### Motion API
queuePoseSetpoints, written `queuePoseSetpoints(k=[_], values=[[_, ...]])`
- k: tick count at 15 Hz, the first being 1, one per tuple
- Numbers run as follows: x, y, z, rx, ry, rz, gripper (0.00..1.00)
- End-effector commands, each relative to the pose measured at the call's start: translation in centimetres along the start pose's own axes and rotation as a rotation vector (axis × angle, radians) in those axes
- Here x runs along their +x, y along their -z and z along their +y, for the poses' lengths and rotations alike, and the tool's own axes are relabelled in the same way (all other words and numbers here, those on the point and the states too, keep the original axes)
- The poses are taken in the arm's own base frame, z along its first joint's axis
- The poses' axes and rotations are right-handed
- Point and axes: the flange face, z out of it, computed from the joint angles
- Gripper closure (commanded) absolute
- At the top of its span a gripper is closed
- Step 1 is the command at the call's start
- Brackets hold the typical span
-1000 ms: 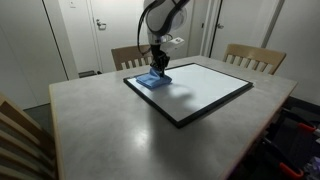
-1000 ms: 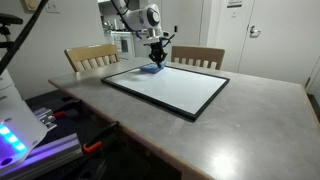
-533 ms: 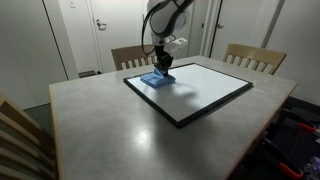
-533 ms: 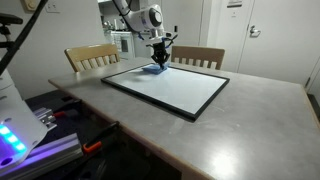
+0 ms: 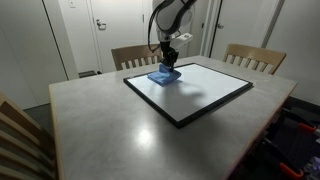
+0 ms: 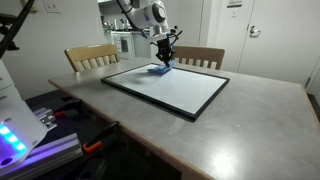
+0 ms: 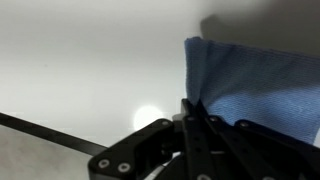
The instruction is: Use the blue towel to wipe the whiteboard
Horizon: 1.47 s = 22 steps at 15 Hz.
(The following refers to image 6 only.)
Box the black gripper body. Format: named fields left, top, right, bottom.
left=156, top=38, right=174, bottom=52

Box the blue towel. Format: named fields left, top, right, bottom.
left=146, top=59, right=176, bottom=76

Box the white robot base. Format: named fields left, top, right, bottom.
left=0, top=58, right=49, bottom=174

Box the black framed whiteboard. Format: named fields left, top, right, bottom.
left=100, top=63, right=231, bottom=123

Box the brown wooden chair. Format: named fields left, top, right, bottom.
left=170, top=45, right=226, bottom=71

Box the white kitchen appliance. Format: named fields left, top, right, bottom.
left=109, top=30, right=136, bottom=62

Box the white door with latch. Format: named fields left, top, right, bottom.
left=161, top=0, right=205, bottom=63

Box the light wooden chair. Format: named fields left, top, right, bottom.
left=64, top=43, right=122, bottom=74

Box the orange and black clamp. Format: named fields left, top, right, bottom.
left=52, top=99, right=83, bottom=119
left=82, top=120, right=121, bottom=155

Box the white door with lever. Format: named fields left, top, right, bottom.
left=237, top=0, right=320, bottom=86

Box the black robot stand surface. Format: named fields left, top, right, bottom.
left=24, top=89, right=183, bottom=180

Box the short aluminium extrusion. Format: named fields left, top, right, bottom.
left=33, top=107, right=58, bottom=132

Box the long aluminium extrusion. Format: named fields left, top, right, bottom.
left=0, top=133, right=84, bottom=180

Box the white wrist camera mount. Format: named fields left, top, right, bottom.
left=148, top=31, right=172, bottom=45

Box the blue gripper cable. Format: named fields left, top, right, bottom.
left=166, top=29, right=184, bottom=48

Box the wall sign plate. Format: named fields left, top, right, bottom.
left=227, top=0, right=244, bottom=9

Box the silver door lever handle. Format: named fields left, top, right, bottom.
left=249, top=25, right=263, bottom=38

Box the white double switch plate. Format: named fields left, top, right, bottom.
left=42, top=0, right=62, bottom=14

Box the beige wall thermostat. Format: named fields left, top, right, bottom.
left=20, top=0, right=39, bottom=14

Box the black camera on mount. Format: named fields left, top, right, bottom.
left=0, top=13, right=21, bottom=53

